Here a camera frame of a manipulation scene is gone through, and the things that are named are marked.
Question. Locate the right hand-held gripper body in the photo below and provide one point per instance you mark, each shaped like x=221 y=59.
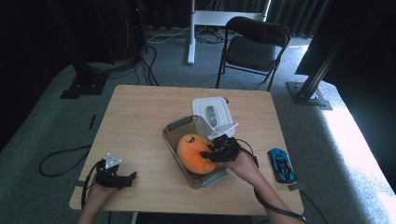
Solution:
x=227 y=149

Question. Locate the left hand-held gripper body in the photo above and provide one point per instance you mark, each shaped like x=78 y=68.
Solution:
x=106 y=177

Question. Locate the orange plush toy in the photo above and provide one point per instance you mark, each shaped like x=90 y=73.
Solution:
x=190 y=155

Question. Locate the clear plastic storage box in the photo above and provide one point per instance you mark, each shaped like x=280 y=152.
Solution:
x=174 y=137

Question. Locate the blue toy car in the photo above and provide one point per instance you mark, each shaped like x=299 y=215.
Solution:
x=281 y=166

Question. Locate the person's left hand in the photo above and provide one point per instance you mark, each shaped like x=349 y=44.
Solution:
x=98 y=197

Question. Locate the person's right hand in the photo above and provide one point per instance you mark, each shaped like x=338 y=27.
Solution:
x=244 y=168

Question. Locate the grey tape strip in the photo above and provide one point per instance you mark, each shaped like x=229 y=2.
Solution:
x=76 y=183
x=296 y=186

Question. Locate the grey table leg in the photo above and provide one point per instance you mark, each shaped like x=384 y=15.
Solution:
x=134 y=218

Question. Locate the small black floor strip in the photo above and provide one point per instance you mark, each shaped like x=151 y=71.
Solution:
x=92 y=122

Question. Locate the black metal stand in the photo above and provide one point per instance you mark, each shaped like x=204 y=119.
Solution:
x=84 y=84
x=306 y=93

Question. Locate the black folding chair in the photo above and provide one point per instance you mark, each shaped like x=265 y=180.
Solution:
x=249 y=53

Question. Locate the dark curtain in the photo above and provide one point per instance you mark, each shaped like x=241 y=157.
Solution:
x=295 y=15

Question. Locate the white metal desk frame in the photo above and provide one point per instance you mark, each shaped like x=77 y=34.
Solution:
x=191 y=37

